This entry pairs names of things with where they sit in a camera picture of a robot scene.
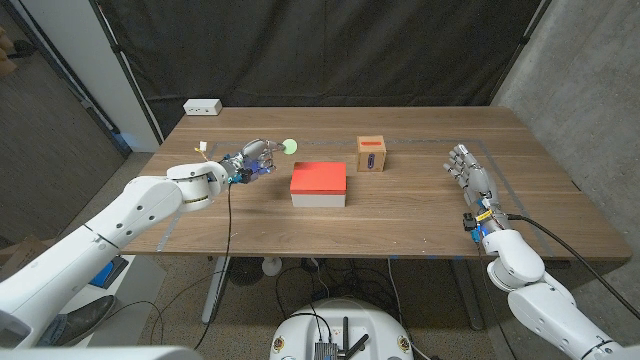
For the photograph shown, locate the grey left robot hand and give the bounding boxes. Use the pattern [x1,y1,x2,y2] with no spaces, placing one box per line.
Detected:
[218,138,286,185]

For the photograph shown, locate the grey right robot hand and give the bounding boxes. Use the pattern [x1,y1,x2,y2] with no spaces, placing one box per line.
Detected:
[442,143,511,244]

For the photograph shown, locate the white power outlet box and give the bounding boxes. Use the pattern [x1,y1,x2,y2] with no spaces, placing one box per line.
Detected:
[182,98,223,117]

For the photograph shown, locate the red box with white base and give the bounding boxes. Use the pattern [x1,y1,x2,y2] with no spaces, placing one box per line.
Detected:
[289,161,348,209]

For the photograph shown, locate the wooden box with slots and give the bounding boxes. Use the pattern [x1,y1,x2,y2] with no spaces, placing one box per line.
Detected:
[356,134,388,173]

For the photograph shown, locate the brown cardboard box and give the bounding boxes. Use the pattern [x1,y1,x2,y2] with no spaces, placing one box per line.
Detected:
[0,235,49,281]

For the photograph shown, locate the grey tape outline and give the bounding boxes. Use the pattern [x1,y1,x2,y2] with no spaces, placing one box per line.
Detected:
[157,138,556,259]

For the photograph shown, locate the grey table leg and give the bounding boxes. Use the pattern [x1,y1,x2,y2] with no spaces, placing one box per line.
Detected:
[449,258,485,331]

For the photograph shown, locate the white round floor foot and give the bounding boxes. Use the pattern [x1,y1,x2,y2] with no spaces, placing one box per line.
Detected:
[261,256,283,277]

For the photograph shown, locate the black backdrop curtain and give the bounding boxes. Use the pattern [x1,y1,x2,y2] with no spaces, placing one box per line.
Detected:
[89,0,551,139]

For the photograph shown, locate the black round floor fan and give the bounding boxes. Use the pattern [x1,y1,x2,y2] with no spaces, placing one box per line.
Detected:
[228,256,265,287]

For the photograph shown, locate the black backdrop stand pole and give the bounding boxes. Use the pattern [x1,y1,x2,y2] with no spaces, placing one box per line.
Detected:
[487,0,554,106]
[89,0,164,146]

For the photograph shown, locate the white table leg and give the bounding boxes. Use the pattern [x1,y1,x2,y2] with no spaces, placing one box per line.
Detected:
[201,256,231,325]

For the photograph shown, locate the white floor platform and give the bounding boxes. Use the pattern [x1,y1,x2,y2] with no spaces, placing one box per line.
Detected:
[59,254,167,347]

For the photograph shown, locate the white robot torso base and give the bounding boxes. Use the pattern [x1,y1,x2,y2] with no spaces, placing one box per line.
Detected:
[269,297,415,360]

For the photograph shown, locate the blue foot pedal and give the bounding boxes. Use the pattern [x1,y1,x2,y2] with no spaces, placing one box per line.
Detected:
[88,255,130,290]

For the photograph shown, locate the black leather shoe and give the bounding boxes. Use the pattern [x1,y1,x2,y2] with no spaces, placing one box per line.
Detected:
[49,294,117,347]

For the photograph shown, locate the person leg in jeans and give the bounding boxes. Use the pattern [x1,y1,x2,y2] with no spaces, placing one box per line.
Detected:
[37,314,69,348]

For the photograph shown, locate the thin black left hand cable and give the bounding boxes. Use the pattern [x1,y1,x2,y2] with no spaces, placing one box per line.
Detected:
[192,182,234,351]

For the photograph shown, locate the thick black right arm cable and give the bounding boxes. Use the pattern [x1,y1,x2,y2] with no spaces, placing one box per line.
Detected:
[507,213,640,321]

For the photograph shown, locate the black door frame rail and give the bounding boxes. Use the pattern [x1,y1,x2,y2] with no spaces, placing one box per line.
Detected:
[0,0,132,159]

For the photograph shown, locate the white floor cable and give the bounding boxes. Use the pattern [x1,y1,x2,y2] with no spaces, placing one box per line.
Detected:
[387,257,431,360]

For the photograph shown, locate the black floor cable bundle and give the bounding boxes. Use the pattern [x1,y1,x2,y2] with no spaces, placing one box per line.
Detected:
[274,257,401,326]

